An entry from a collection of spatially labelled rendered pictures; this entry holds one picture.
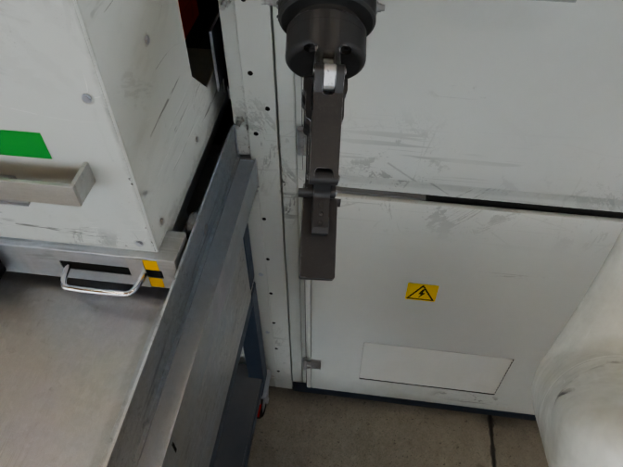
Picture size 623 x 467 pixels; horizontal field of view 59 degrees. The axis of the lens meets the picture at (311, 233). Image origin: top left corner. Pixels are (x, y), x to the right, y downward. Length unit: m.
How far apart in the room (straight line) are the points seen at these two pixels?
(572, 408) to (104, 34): 0.49
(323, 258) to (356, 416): 1.14
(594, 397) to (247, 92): 0.62
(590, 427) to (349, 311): 0.83
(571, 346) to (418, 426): 1.04
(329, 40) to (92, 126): 0.25
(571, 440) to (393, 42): 0.52
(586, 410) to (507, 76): 0.49
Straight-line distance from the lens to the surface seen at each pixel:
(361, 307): 1.18
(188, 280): 0.74
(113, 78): 0.57
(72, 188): 0.61
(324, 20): 0.51
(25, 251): 0.79
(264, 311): 1.28
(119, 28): 0.59
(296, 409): 1.59
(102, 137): 0.60
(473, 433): 1.62
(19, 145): 0.66
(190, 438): 0.83
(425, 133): 0.84
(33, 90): 0.59
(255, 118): 0.88
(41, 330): 0.79
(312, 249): 0.46
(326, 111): 0.46
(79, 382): 0.73
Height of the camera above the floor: 1.45
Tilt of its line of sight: 48 degrees down
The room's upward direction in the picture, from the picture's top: straight up
